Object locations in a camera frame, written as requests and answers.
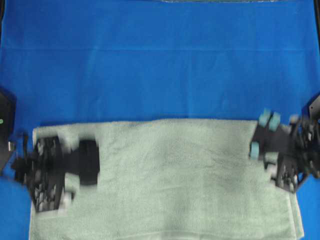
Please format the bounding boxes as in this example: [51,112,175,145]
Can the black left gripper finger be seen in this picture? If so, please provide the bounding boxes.
[78,139,100,186]

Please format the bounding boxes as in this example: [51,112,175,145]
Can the blue table mat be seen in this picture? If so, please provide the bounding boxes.
[0,0,320,240]

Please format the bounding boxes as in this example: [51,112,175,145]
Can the pale green bath towel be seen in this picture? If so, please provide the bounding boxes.
[29,119,304,240]

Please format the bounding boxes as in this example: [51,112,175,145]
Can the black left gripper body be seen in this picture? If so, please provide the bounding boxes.
[28,136,80,213]

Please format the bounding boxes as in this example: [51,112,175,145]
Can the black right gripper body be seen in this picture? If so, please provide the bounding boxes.
[265,119,310,193]

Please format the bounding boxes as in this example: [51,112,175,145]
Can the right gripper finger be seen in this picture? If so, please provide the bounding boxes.
[252,108,285,143]
[249,141,278,162]

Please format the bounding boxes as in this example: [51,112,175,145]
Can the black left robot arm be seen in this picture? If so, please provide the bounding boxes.
[0,88,100,214]

